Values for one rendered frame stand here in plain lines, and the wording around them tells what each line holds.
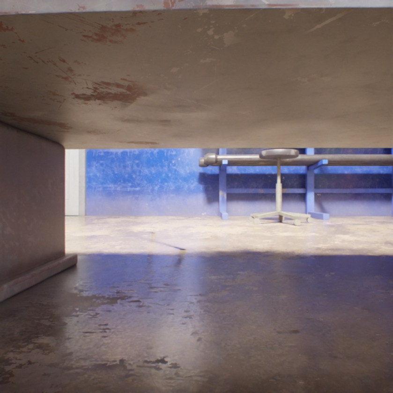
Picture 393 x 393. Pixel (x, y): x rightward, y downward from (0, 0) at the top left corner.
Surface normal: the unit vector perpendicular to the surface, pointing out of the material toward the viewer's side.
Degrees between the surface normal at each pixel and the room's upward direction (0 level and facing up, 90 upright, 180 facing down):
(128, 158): 90
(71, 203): 90
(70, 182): 90
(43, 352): 0
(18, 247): 90
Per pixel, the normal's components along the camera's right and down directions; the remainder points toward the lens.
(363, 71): 0.00, 1.00
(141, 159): -0.04, 0.00
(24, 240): 1.00, 0.00
